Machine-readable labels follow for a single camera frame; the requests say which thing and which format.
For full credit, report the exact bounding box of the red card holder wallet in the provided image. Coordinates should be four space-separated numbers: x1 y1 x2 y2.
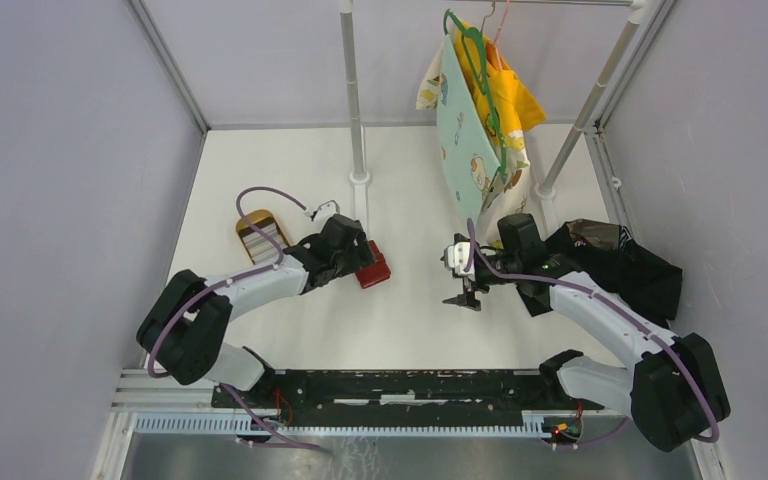
355 240 391 289

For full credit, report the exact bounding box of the yellow oval card tray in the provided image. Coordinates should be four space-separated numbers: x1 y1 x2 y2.
235 209 290 265

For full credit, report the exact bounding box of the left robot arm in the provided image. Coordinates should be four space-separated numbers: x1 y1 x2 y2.
136 214 375 408

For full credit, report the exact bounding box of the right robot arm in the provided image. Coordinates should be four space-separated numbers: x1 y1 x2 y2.
441 213 731 452

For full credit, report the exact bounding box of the stack of credit cards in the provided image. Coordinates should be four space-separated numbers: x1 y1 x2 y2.
239 221 289 265

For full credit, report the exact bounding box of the black clothes pile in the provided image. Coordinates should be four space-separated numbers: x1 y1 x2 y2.
545 219 683 328

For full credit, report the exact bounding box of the mint green cartoon cloth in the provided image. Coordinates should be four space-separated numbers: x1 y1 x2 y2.
436 36 500 222

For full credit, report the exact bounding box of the yellow garment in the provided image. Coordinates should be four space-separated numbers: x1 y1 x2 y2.
452 27 547 150

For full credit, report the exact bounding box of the green clothes hanger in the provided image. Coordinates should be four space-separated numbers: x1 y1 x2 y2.
443 9 508 173

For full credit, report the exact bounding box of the pink clothes hanger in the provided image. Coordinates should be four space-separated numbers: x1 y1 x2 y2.
480 0 512 67

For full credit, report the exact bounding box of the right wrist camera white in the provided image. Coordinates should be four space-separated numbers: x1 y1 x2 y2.
441 241 475 277

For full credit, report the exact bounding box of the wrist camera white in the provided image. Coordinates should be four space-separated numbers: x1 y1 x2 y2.
441 241 475 277
305 200 340 222

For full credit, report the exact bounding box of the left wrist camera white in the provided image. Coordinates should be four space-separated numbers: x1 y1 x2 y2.
305 200 340 222

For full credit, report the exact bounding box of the white clothes rack frame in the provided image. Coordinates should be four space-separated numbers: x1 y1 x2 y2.
338 0 650 240

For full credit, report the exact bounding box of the white slotted cable duct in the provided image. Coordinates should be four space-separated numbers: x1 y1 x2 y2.
133 410 554 440

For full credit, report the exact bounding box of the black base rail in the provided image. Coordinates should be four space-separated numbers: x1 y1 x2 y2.
238 369 602 427

